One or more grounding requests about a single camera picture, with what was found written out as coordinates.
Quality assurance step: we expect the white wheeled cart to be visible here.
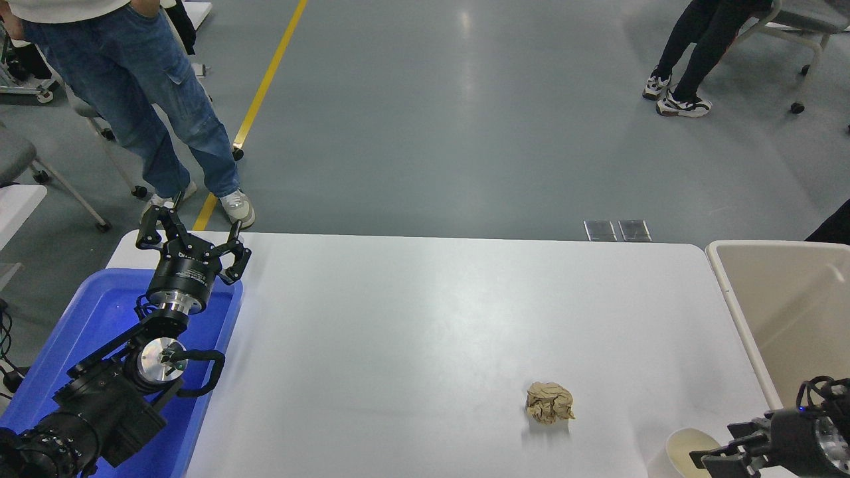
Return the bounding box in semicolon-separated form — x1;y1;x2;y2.
0;33;59;104

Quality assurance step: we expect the white paper cup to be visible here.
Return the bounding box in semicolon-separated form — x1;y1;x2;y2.
647;428;722;478

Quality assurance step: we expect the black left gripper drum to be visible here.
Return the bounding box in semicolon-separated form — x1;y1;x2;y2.
146;239;224;303

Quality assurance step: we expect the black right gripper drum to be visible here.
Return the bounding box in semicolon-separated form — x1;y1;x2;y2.
764;408;825;478

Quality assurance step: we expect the grey chair with white frame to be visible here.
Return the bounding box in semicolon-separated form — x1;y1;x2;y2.
730;0;850;114

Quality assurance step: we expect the white side table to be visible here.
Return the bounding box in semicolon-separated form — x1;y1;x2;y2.
0;185;48;290

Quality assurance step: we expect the white board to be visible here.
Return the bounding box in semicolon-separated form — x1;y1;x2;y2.
183;0;213;31

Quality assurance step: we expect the blue plastic tray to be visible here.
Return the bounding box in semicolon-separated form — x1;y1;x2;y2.
0;268;244;478

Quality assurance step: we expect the person's right hand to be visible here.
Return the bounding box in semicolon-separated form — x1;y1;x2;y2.
0;3;25;38

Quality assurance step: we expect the grey chair with castors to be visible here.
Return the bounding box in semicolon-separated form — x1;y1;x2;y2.
0;123;112;233

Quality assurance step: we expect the large pale plastic bin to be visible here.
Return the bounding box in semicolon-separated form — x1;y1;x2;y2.
705;240;850;411

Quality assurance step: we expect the black floor cable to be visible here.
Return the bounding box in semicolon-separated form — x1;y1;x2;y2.
0;300;21;372

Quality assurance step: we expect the crumpled tan paper ball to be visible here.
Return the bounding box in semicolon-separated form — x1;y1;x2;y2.
525;381;576;426

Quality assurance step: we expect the black hanging garment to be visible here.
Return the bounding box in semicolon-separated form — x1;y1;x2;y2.
159;0;197;56

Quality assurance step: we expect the person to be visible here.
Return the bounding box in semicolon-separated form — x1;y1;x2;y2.
0;0;256;228
642;0;775;120

